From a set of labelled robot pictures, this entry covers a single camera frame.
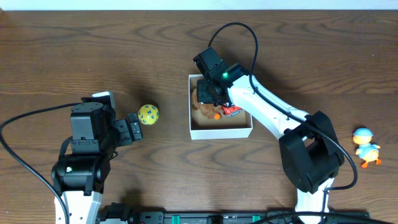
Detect yellow letter ball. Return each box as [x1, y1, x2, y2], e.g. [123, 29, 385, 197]
[138, 104, 160, 126]

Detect brown plush toy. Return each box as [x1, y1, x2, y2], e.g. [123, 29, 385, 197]
[191, 88, 221, 120]

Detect red toy truck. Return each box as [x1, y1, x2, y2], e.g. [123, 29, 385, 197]
[221, 106, 242, 117]

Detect yellow duck toy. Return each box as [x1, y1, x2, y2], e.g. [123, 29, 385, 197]
[353, 128, 382, 169]

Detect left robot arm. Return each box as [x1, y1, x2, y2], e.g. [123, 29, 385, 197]
[52, 96, 142, 223]

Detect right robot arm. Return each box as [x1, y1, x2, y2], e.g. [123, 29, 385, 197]
[193, 47, 345, 212]

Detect white cardboard box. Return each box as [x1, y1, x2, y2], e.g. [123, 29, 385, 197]
[188, 74, 252, 140]

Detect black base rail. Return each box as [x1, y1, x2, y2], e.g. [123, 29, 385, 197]
[94, 203, 378, 224]

